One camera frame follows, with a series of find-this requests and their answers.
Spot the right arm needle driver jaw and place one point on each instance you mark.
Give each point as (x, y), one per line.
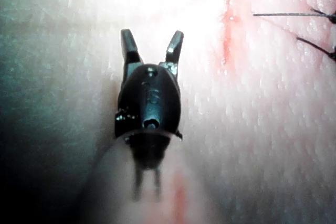
(174, 47)
(130, 45)

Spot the dark right arm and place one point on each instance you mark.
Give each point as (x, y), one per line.
(110, 187)

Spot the right arm needle driver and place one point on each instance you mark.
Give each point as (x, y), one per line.
(149, 98)

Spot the black stitching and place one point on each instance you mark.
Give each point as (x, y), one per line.
(315, 14)

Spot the tissue pad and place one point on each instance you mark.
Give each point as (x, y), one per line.
(262, 119)

